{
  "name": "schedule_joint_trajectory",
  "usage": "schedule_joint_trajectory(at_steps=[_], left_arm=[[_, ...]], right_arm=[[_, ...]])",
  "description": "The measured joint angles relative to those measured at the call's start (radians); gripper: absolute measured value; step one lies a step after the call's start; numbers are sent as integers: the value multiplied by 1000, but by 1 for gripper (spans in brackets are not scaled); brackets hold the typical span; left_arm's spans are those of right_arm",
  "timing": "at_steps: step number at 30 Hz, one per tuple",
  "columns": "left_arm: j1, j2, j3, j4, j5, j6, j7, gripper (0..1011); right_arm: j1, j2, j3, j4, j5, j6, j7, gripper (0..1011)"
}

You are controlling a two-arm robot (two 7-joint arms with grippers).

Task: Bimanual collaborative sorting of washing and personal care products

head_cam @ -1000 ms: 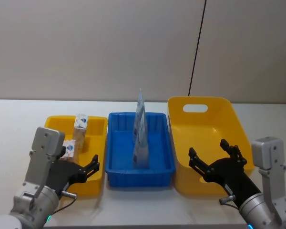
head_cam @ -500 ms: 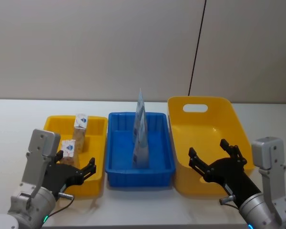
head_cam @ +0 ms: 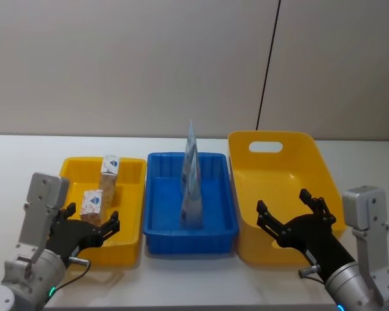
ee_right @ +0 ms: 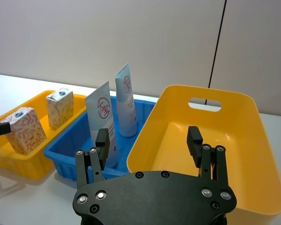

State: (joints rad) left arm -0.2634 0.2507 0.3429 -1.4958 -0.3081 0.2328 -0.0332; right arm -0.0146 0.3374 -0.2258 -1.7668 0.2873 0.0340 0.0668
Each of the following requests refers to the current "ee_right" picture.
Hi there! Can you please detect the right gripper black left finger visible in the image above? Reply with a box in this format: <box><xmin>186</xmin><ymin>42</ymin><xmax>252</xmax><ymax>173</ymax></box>
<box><xmin>74</xmin><ymin>128</ymin><xmax>111</xmax><ymax>190</ymax></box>

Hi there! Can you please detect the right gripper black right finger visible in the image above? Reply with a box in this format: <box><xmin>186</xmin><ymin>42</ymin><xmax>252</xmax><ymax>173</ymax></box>
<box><xmin>186</xmin><ymin>126</ymin><xmax>229</xmax><ymax>188</ymax></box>

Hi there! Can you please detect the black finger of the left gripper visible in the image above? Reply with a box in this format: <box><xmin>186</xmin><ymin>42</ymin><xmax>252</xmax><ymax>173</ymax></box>
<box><xmin>0</xmin><ymin>122</ymin><xmax>12</xmax><ymax>142</ymax></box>

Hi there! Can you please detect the floral print paper carton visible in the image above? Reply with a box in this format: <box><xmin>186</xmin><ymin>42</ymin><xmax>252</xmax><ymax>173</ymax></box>
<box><xmin>0</xmin><ymin>107</ymin><xmax>47</xmax><ymax>156</ymax></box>
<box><xmin>46</xmin><ymin>87</ymin><xmax>75</xmax><ymax>130</ymax></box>

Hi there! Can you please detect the white blue cosmetic tube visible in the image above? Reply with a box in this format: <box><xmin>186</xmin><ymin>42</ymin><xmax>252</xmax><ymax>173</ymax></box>
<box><xmin>84</xmin><ymin>81</ymin><xmax>119</xmax><ymax>168</ymax></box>
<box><xmin>114</xmin><ymin>62</ymin><xmax>138</xmax><ymax>138</ymax></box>

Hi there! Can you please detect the blue plastic tray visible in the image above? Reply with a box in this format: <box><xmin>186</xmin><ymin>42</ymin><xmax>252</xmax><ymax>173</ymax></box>
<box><xmin>43</xmin><ymin>95</ymin><xmax>159</xmax><ymax>181</ymax></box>

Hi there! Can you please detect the yellow plastic tray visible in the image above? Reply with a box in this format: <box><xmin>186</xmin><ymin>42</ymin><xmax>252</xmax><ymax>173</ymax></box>
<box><xmin>0</xmin><ymin>90</ymin><xmax>87</xmax><ymax>180</ymax></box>

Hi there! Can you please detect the yellow plastic basket with handle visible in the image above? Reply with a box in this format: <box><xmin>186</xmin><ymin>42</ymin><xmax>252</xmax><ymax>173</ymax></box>
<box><xmin>126</xmin><ymin>84</ymin><xmax>281</xmax><ymax>222</ymax></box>

